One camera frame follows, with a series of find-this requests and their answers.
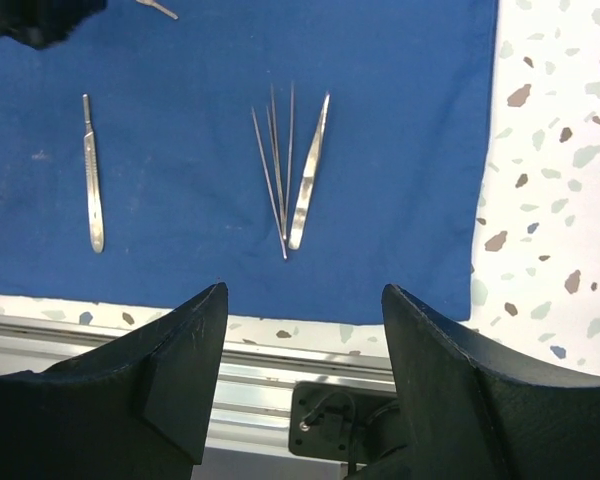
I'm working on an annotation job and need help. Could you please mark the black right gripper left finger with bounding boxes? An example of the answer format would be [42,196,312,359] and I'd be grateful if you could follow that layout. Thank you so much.
[0,283,228,479]

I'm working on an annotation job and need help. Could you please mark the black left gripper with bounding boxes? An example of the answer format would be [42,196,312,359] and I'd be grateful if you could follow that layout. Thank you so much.
[0,0,108,50]

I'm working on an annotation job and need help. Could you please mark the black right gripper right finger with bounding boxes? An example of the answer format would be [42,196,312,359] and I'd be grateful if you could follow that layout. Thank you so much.
[381,285,600,479]

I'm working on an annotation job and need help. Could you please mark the steel scalpel handle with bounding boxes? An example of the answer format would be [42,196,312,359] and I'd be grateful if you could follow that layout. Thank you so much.
[82,93,104,254]

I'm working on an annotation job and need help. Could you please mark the steel tweezers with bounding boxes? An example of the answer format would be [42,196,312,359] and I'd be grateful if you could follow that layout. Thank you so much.
[288,92,331,250]

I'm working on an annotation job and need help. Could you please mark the blue surgical drape cloth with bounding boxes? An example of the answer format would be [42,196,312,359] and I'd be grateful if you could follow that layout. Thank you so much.
[0,1,498,325]

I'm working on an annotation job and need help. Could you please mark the steel surgical scissors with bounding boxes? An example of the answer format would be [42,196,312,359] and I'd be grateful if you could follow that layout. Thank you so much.
[136,0,179,20]

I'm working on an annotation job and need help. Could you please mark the aluminium front rail frame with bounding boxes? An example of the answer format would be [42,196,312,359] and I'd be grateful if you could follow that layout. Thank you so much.
[0,315,395,458]

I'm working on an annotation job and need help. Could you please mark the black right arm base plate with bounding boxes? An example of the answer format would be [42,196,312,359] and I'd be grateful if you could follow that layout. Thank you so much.
[288,382,413,480]

